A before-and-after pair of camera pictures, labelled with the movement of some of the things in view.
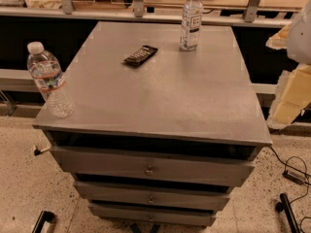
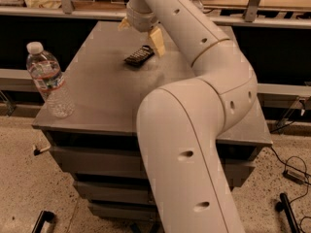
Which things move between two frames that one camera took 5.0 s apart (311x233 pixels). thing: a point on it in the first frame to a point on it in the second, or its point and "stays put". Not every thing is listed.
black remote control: x=142 y=54 stays put
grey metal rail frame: x=66 y=7 stays put
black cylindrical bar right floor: x=285 y=206 stays put
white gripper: x=300 y=40 to x=141 y=20
